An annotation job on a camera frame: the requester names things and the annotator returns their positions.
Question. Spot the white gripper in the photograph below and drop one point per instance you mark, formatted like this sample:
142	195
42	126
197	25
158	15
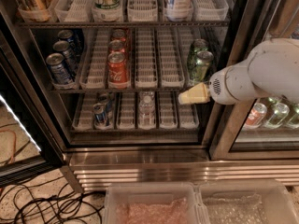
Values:
219	87

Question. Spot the red cola can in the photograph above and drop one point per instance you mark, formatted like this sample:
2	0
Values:
116	46
117	67
119	34

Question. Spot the blue can shelf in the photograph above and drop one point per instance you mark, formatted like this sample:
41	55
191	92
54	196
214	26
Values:
100	115
104	98

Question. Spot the clear plastic bin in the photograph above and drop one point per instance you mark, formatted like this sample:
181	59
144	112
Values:
150	193
277	202

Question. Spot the middle red cola can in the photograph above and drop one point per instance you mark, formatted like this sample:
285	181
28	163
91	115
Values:
116	46

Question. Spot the rear blue soda can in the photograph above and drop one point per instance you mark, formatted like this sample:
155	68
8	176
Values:
72	38

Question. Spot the middle blue soda can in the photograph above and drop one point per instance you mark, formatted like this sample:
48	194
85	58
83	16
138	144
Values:
64	47

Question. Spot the green soda can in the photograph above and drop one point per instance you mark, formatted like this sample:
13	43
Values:
200	65
197	45

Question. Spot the clear bubble wrap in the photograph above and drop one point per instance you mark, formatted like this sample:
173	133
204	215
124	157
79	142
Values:
244	210

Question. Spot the blue can lower shelf front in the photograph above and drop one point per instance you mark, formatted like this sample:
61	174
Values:
100	115

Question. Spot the blue can lower shelf rear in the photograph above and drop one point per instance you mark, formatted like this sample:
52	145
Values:
104	98

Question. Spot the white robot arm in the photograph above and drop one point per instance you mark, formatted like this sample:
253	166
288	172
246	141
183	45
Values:
271	69

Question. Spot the front blue soda can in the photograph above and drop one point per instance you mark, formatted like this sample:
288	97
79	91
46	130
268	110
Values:
59	69

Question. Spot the pink bubble wrap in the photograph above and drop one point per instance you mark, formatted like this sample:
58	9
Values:
157	213

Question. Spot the stainless steel fridge cabinet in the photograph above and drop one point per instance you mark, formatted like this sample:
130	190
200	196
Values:
177	147

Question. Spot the red can behind glass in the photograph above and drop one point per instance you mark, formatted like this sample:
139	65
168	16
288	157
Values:
256	115

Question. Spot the right clear plastic bin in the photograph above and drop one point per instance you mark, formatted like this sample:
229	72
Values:
277	202

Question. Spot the open fridge door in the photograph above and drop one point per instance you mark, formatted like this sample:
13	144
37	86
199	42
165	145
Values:
18	103

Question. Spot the rear red cola can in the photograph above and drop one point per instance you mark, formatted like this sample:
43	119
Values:
119	34

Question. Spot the clear water bottle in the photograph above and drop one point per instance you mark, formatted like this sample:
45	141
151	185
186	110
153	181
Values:
146	110

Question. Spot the left clear plastic bin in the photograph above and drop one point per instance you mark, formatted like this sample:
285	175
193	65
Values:
150	193

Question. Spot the closed glass fridge door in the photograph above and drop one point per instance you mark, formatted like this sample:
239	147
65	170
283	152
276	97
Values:
253	22

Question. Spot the blue soda can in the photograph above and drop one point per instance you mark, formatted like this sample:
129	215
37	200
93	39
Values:
72	38
59	69
64	47

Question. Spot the front red cola can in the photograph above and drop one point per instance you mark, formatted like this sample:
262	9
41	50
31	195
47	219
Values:
117	67

